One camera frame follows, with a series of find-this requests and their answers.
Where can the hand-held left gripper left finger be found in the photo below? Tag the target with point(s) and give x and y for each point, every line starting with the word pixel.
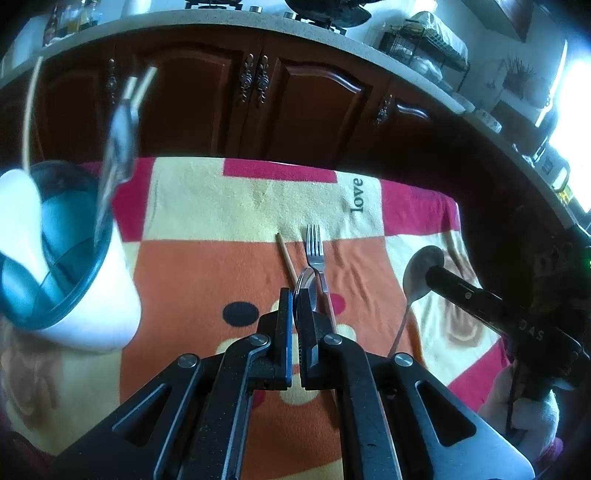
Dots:
pixel 290 341

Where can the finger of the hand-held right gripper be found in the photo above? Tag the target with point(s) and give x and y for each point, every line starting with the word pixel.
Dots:
pixel 461 293

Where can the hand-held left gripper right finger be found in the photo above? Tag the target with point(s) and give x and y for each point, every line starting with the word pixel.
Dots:
pixel 302 332

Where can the large metal spoon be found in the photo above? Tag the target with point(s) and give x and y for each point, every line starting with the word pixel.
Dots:
pixel 308 281

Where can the tan wooden chopstick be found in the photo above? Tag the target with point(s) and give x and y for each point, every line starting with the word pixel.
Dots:
pixel 30 115
pixel 147 79
pixel 286 256

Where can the large metal fork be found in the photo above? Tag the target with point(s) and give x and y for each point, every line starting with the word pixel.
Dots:
pixel 315 251

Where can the white cup with teal rim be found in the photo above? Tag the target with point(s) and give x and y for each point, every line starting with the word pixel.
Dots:
pixel 101 314

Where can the small metal spoon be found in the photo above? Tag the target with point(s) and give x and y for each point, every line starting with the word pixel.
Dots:
pixel 111 157

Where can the white ceramic spoon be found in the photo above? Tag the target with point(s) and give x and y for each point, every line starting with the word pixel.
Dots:
pixel 21 217

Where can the blue and white box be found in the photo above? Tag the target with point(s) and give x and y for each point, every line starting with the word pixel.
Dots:
pixel 553 170

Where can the red orange checked blanket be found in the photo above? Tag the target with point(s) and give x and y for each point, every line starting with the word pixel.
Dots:
pixel 207 258

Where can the white fluffy cloth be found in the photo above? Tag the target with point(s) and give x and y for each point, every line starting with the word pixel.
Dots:
pixel 521 415

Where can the brown cutting board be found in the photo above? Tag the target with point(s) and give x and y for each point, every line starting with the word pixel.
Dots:
pixel 515 117

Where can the patterned bowl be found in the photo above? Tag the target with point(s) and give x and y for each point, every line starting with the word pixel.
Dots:
pixel 490 121

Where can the white bowl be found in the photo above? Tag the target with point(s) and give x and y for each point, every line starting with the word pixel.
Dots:
pixel 465 104

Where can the brown base cabinets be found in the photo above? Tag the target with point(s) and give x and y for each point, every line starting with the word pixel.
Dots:
pixel 194 92

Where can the white cloth on rack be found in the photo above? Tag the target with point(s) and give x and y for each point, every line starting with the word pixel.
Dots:
pixel 438 27

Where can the black wok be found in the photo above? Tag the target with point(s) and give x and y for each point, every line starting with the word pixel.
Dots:
pixel 332 11

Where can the grey stone countertop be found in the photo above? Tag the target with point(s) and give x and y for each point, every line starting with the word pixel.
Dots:
pixel 184 18

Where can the gas stove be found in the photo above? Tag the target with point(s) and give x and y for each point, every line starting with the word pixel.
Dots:
pixel 217 5

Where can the white canister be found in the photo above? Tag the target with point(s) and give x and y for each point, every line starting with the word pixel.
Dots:
pixel 138 5

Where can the dark sauce bottle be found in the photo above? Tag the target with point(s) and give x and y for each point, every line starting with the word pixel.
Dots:
pixel 91 13

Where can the brown glass bottle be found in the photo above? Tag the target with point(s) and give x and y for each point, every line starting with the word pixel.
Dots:
pixel 53 23

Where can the cream microwave oven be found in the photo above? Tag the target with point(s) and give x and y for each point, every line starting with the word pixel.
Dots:
pixel 23 46

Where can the wall chopstick holder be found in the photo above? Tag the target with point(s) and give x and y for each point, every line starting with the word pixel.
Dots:
pixel 519 74

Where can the brown corner wall cabinet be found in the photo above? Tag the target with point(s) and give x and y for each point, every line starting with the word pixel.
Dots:
pixel 508 18

